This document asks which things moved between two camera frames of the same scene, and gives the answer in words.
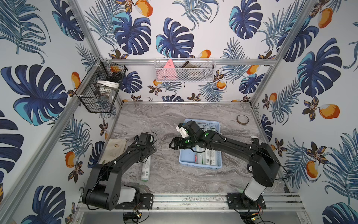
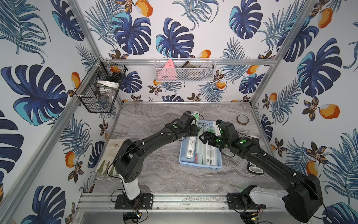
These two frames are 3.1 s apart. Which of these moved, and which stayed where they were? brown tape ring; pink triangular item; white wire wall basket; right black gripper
Moved: right black gripper
Stayed: white wire wall basket; pink triangular item; brown tape ring
